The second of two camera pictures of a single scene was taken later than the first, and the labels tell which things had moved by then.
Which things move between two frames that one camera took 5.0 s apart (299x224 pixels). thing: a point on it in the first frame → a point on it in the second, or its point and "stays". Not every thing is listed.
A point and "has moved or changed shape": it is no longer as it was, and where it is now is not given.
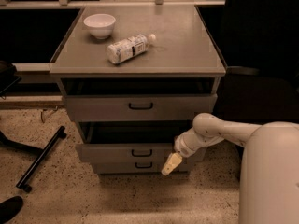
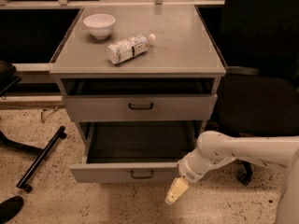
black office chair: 260,45 stays
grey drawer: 132,142 has moved or changed shape
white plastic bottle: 119,50 stays
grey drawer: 145,107 stays
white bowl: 100,25 stays
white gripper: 182,147 → 188,171
